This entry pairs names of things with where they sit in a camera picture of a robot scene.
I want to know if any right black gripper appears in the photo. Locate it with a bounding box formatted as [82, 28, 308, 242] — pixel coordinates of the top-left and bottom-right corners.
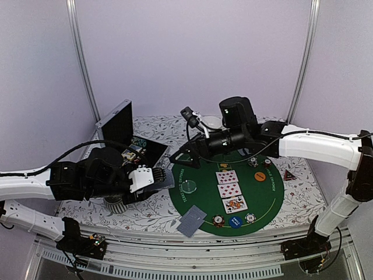
[170, 126, 248, 167]

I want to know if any clear acrylic dealer button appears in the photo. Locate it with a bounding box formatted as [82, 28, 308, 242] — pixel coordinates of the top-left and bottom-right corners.
[182, 180, 197, 194]

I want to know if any blue playing card deck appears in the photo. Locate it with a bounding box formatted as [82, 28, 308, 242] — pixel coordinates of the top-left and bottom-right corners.
[154, 169, 175, 190]

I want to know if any face-up diamonds card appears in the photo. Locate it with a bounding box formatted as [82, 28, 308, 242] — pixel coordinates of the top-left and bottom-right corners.
[216, 170, 238, 184]
[217, 183, 242, 198]

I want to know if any dealt blue playing card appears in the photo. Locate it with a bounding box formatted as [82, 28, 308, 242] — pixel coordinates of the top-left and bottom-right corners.
[180, 205, 207, 222]

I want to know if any face-up queen card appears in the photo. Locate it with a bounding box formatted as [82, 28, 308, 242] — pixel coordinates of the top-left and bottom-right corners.
[222, 195, 248, 214]

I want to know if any orange big blind button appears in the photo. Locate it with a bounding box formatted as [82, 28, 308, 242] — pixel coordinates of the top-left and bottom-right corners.
[254, 171, 266, 182]

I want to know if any red chip stack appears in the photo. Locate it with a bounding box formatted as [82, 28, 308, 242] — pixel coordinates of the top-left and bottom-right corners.
[262, 158, 272, 168]
[212, 215, 225, 228]

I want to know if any blue small blind button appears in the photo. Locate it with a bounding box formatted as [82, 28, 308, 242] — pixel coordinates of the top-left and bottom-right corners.
[228, 216, 243, 229]

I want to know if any red black triangle button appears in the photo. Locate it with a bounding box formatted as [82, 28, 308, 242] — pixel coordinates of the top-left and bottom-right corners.
[284, 170, 297, 181]

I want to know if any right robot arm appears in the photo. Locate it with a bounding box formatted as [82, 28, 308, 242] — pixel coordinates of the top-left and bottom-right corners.
[170, 96, 372, 254]

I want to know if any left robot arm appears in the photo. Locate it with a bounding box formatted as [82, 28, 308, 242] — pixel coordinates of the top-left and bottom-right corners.
[1, 146, 166, 253]

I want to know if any striped ceramic mug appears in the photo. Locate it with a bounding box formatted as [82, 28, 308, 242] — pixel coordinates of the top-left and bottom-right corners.
[103, 195, 128, 214]

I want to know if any white ceramic bowl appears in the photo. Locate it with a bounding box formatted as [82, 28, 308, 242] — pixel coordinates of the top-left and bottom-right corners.
[202, 115, 223, 129]

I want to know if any card deck in case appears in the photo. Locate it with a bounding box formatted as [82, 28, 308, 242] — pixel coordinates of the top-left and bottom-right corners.
[121, 149, 137, 162]

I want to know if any poker chips back row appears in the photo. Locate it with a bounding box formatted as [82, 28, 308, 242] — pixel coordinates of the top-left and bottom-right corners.
[131, 137, 147, 148]

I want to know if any round green poker mat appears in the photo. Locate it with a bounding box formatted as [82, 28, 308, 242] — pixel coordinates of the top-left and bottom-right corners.
[169, 151, 284, 236]

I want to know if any aluminium poker chip case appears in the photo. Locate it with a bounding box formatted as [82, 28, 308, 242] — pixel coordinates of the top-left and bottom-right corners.
[96, 99, 168, 167]

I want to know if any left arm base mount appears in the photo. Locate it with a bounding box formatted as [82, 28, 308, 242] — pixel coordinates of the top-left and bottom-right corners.
[56, 233, 107, 260]

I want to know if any right aluminium frame post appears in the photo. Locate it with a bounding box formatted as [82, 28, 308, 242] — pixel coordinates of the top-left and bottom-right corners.
[286, 0, 320, 124]

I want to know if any aluminium frame post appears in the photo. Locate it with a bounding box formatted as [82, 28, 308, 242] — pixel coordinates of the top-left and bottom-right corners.
[286, 0, 320, 124]
[66, 0, 100, 122]

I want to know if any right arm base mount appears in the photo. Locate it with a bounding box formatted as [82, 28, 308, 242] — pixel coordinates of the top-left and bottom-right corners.
[280, 233, 332, 260]

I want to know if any left aluminium frame post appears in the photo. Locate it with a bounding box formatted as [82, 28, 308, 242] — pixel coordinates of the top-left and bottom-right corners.
[66, 0, 100, 122]

